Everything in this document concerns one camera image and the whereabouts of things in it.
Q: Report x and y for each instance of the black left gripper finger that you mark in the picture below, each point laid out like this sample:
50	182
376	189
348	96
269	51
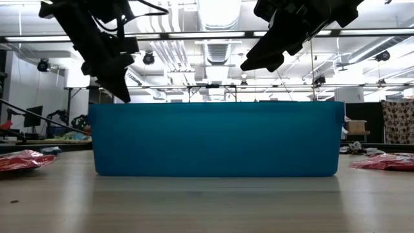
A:
113	85
121	63

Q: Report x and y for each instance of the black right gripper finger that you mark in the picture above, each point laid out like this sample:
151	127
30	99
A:
262	61
284	37

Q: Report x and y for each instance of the white blue candy bar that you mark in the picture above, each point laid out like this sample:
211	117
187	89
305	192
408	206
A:
51	150

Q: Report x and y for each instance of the red Skittles bag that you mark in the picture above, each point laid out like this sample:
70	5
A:
381	163
22	160

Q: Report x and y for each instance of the black background robot arm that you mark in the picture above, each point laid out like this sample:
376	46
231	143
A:
58	115

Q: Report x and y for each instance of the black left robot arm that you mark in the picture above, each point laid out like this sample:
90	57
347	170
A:
64	13

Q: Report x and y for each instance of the black ceiling spotlight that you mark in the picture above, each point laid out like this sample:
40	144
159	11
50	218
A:
43	64
148	58
383	55
319	80

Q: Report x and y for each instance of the black overhead beam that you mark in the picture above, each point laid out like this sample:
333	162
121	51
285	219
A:
145	35

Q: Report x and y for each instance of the black computer monitor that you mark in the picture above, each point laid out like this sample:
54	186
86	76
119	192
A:
32	116

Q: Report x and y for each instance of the white cabinet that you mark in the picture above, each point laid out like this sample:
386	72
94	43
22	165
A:
349	94

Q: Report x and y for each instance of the blue plastic bin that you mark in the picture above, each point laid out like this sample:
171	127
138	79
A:
213	139

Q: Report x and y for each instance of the brown cardboard box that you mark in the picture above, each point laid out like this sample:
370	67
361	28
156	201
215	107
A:
355	126

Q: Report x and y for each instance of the black partition panel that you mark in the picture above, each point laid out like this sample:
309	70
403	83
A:
372	116

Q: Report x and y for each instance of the brown white patterned curtain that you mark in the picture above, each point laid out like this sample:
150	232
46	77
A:
398	121

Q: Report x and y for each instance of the white ceiling air duct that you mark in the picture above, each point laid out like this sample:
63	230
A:
218	14

